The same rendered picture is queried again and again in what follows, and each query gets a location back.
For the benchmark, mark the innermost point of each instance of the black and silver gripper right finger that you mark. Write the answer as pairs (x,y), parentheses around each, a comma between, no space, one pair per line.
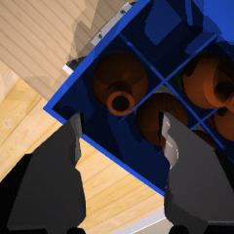
(200,187)

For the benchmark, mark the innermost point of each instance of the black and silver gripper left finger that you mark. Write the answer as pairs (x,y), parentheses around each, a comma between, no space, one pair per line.
(43,193)

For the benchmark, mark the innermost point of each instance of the blue plastic crate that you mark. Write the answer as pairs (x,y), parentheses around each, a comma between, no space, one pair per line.
(169,33)

